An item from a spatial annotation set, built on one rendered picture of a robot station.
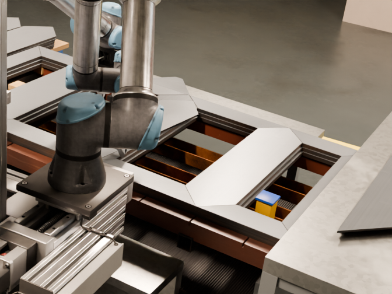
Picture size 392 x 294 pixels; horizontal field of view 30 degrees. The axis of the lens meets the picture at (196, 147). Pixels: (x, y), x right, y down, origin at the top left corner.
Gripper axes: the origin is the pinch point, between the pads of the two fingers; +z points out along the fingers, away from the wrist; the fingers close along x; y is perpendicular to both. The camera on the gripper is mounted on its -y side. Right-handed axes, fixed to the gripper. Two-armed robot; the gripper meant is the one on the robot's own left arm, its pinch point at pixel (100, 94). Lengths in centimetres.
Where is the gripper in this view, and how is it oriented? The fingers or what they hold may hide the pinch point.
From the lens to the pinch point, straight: 276.1
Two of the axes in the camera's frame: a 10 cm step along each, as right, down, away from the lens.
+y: 8.7, 3.1, -3.8
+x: 4.8, -3.5, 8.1
